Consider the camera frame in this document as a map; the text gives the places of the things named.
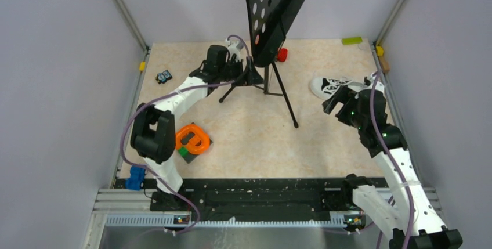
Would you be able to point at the blue toy car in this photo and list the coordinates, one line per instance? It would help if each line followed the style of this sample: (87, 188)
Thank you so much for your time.
(136, 178)

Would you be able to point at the orange ring toy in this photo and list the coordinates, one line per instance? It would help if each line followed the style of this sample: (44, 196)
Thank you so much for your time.
(199, 132)

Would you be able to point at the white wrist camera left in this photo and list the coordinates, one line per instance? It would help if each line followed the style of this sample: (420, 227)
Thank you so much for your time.
(235, 48)

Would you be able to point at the wooden block right rail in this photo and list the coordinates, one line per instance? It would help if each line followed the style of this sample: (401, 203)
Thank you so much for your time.
(385, 67)

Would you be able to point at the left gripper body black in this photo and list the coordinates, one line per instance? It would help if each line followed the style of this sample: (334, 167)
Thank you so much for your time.
(232, 72)

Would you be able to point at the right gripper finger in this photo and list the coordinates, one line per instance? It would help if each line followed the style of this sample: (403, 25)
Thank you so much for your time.
(340, 96)
(347, 111)

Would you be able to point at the black music stand tripod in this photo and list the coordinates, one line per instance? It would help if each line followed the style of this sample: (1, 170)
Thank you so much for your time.
(272, 20)

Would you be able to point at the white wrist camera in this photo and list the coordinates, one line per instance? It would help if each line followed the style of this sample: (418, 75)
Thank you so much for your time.
(235, 48)
(373, 81)

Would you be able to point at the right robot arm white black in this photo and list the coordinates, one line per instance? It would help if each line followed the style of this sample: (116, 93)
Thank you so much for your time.
(407, 219)

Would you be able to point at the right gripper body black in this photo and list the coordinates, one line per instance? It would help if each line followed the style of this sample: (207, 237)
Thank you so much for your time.
(359, 119)

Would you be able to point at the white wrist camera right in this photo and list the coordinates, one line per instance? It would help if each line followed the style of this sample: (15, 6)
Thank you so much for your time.
(373, 81)

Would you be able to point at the yellow clip left rail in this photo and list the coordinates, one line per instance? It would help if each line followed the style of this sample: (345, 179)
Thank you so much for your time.
(142, 66)

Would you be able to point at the white slotted cable duct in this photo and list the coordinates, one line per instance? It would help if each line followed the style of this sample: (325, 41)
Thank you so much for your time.
(338, 220)

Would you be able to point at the yellow corner clip right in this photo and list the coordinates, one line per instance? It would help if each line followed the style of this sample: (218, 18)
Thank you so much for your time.
(380, 51)

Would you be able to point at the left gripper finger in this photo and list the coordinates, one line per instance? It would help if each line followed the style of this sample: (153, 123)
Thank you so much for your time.
(249, 67)
(255, 79)

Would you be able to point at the red yellow button block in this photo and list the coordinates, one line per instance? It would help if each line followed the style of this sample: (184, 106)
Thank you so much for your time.
(282, 55)

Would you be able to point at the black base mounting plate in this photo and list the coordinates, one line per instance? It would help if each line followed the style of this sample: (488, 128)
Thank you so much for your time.
(259, 200)

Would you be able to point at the grey base plate green block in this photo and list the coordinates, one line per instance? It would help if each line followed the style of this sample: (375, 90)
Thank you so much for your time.
(190, 154)

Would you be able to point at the black white sneaker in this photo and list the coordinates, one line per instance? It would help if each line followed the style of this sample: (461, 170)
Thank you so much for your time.
(324, 87)

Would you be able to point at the small black blue toy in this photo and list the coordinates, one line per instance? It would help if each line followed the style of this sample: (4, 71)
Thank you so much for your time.
(163, 77)

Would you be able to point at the lime green block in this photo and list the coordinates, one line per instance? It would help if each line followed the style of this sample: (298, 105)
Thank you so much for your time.
(351, 40)

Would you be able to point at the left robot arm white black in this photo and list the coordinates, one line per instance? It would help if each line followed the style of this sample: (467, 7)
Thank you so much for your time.
(153, 134)

